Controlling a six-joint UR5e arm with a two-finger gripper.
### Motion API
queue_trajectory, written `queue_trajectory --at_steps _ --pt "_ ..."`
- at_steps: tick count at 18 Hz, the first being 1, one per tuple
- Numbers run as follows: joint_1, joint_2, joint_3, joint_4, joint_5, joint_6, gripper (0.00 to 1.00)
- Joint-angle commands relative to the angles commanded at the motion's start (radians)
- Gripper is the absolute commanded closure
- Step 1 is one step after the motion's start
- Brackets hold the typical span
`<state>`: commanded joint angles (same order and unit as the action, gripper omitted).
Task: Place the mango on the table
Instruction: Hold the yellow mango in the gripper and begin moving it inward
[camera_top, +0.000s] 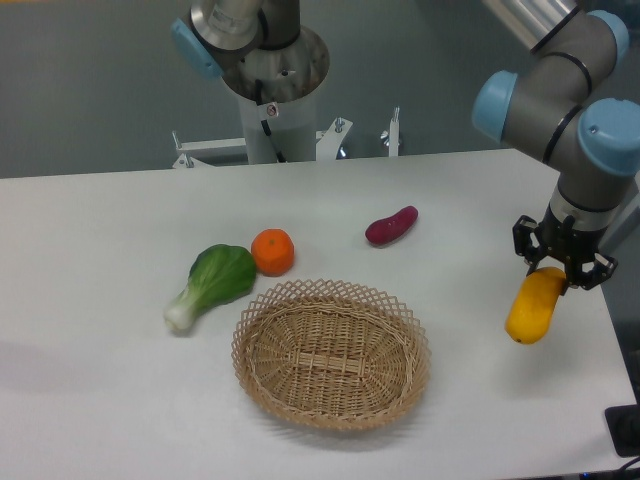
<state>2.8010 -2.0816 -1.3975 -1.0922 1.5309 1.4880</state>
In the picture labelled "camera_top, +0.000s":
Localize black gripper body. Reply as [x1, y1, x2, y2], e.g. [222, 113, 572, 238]
[532, 200, 607, 273]

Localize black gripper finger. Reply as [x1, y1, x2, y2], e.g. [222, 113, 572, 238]
[512, 215, 541, 275]
[562, 252, 617, 295]

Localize yellow mango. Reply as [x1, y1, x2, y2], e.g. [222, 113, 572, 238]
[504, 267, 566, 345]

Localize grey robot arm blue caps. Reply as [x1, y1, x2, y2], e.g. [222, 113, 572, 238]
[472, 1, 639, 290]

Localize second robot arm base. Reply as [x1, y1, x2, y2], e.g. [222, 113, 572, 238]
[171, 1, 330, 163]

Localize purple sweet potato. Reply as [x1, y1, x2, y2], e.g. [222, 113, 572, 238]
[365, 205, 419, 247]

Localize black device at table edge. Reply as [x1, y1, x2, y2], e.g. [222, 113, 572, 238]
[604, 404, 639, 458]

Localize woven wicker basket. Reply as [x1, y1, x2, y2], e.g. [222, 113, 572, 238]
[231, 280, 431, 431]

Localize orange fruit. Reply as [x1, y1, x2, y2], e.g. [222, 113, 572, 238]
[251, 229, 295, 276]

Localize green bok choy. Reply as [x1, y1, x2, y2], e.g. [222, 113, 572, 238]
[163, 244, 257, 334]

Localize white metal mounting frame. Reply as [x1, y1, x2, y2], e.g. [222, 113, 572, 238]
[172, 106, 403, 169]

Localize black cable on pedestal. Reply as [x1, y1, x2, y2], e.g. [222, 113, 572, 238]
[253, 78, 288, 164]

